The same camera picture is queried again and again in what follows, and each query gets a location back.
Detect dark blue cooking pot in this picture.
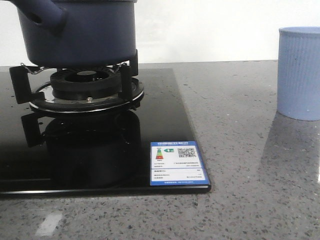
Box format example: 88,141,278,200
12,0,136,68

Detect black glass gas stove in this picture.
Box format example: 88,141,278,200
0,68,212,198

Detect light blue ribbed cup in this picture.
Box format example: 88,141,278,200
277,26,320,121

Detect blue energy label sticker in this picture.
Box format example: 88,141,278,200
150,141,210,186

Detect black round gas burner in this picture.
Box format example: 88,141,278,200
50,67,121,100

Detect black metal pot support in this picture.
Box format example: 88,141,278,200
9,55,144,114

